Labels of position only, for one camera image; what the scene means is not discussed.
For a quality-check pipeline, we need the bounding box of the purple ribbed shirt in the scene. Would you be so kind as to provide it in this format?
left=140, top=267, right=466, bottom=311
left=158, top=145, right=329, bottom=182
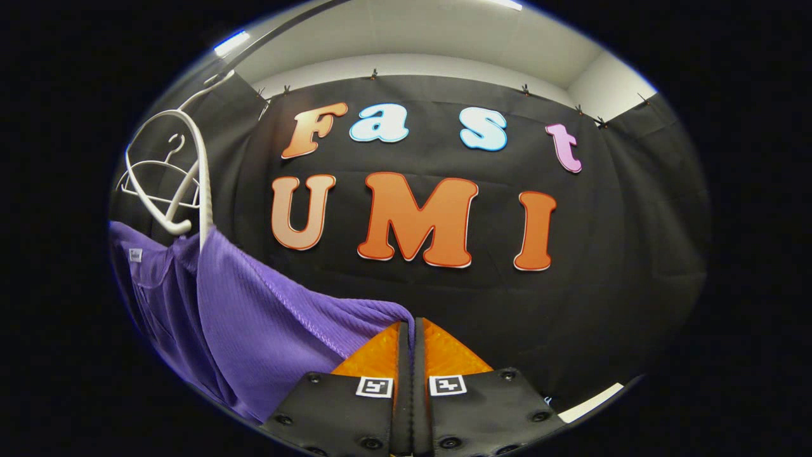
left=109, top=221, right=416, bottom=425

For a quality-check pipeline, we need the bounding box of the white plastic hanger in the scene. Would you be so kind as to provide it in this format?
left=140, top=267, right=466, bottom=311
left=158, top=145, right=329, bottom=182
left=119, top=133, right=201, bottom=208
left=125, top=70, right=237, bottom=253

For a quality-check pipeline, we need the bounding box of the black backdrop cloth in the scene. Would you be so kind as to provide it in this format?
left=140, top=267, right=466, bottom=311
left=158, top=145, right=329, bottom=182
left=111, top=73, right=711, bottom=413

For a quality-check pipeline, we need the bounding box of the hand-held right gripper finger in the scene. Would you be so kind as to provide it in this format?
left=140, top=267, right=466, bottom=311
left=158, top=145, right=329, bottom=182
left=412, top=317, right=565, bottom=457
left=260, top=321, right=414, bottom=457

